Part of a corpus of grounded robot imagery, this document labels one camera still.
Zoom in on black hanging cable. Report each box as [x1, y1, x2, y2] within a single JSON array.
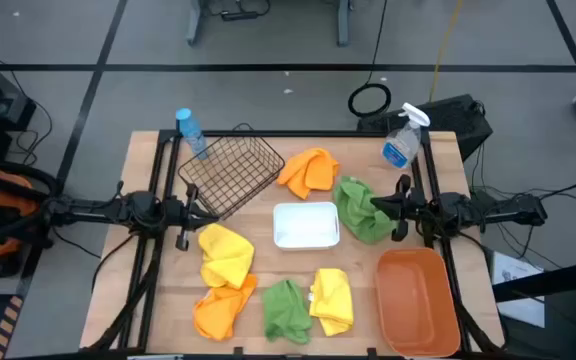
[[346, 0, 393, 119]]

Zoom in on black computer case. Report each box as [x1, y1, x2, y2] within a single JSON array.
[[356, 93, 494, 164]]

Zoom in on white plastic bin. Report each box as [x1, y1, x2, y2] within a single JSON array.
[[272, 201, 341, 251]]

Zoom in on green microfiber towel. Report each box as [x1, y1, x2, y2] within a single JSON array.
[[332, 175, 399, 246], [261, 278, 314, 345]]

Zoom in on orange plastic bin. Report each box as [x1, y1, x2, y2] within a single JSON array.
[[373, 247, 463, 359]]

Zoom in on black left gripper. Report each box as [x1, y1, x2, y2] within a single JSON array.
[[175, 183, 220, 252]]

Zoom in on orange black vacuum cleaner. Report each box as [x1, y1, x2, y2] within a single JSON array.
[[0, 157, 62, 279]]

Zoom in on white paper sheet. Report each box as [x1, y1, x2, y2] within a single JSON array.
[[491, 251, 547, 329]]

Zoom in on black wire basket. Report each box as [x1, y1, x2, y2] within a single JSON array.
[[177, 134, 287, 220]]

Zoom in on orange microfiber towel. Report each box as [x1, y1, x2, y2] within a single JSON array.
[[192, 273, 259, 343], [276, 147, 341, 201]]

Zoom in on gray desk legs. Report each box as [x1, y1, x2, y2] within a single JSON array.
[[185, 0, 354, 49]]

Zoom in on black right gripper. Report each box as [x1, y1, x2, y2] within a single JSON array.
[[369, 173, 429, 243]]

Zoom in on yellow microfiber towel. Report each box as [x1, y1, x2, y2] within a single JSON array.
[[308, 267, 355, 338], [197, 222, 256, 290]]

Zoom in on black metal beam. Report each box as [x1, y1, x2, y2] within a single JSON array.
[[491, 255, 576, 360]]

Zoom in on black power strip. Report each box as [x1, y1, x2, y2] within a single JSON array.
[[220, 9, 260, 22]]

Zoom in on clear glass cleaner spray bottle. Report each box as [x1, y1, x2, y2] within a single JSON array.
[[380, 102, 432, 170]]

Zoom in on blue capped bottle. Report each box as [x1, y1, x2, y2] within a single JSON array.
[[175, 107, 210, 161]]

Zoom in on yellow hanging cable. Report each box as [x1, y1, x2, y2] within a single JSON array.
[[427, 0, 465, 104]]

